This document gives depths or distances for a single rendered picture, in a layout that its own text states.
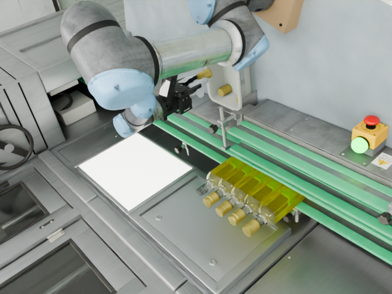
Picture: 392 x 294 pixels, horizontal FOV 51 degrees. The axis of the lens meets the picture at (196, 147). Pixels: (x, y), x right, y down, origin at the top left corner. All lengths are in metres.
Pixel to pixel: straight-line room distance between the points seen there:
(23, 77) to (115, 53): 1.13
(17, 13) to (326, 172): 4.03
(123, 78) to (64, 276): 0.88
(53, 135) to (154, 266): 0.93
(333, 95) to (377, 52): 0.21
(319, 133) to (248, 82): 0.33
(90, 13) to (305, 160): 0.73
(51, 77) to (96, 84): 1.15
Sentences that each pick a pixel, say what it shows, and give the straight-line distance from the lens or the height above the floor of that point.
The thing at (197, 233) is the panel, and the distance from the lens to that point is 1.41.
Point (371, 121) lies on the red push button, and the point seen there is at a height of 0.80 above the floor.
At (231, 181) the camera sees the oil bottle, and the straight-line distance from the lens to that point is 1.34.
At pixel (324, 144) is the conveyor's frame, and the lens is 1.27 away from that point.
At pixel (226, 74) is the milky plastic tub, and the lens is 1.58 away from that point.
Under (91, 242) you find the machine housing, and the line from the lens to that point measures 1.55.
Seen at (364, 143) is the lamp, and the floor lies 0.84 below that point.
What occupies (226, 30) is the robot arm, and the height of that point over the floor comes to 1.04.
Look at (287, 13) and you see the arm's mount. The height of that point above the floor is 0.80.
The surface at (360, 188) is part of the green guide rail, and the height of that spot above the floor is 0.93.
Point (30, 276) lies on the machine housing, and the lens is 1.56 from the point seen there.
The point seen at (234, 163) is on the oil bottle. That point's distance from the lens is 1.41.
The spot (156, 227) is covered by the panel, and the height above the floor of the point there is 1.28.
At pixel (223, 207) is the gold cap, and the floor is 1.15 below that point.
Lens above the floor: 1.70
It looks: 27 degrees down
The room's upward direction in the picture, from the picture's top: 123 degrees counter-clockwise
